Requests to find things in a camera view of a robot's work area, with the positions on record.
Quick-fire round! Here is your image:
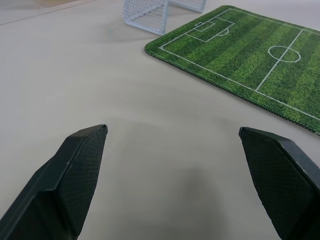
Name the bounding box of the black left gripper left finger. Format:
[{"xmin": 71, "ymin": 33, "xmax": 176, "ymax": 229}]
[{"xmin": 0, "ymin": 124, "xmax": 109, "ymax": 240}]

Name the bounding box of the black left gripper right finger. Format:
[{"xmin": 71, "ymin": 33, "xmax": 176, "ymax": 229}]
[{"xmin": 238, "ymin": 126, "xmax": 320, "ymax": 240}]

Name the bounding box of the green soccer field mat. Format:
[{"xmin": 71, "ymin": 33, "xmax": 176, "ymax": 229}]
[{"xmin": 144, "ymin": 5, "xmax": 320, "ymax": 137}]

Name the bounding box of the white mesh soccer goal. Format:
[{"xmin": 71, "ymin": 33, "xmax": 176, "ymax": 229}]
[{"xmin": 123, "ymin": 0, "xmax": 207, "ymax": 36}]

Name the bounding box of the light wooden board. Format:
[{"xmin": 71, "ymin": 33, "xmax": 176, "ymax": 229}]
[{"xmin": 32, "ymin": 0, "xmax": 97, "ymax": 8}]

